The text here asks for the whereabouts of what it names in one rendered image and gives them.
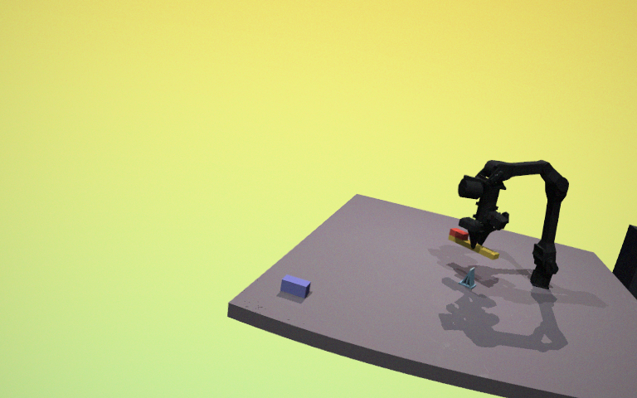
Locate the blue rectangular block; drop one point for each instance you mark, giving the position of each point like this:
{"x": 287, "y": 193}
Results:
{"x": 295, "y": 286}

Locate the yellow bar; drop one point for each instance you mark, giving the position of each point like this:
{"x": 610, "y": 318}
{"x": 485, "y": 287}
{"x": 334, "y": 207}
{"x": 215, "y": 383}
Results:
{"x": 460, "y": 237}

